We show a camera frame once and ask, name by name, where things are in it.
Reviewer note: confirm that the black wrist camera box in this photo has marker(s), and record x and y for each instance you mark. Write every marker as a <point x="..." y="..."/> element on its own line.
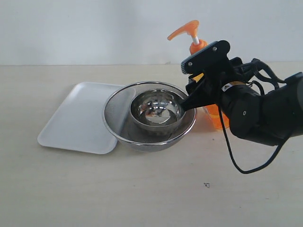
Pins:
<point x="210" y="56"/>

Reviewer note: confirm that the small stainless steel bowl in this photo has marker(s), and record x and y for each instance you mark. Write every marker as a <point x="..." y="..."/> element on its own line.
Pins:
<point x="157" y="111"/>

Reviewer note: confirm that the large steel mesh colander bowl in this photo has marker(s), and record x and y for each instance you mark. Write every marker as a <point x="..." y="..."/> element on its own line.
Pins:
<point x="119" y="123"/>

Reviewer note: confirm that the orange soap pump bottle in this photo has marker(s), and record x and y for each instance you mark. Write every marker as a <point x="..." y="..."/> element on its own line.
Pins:
<point x="197" y="44"/>

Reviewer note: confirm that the white rectangular plastic tray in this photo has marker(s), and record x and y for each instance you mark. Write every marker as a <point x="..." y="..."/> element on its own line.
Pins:
<point x="77" y="123"/>

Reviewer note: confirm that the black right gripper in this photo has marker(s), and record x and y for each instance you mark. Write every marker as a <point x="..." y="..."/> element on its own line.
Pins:
<point x="217" y="85"/>

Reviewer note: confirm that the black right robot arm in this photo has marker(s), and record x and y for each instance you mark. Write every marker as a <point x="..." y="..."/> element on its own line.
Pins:
<point x="260" y="107"/>

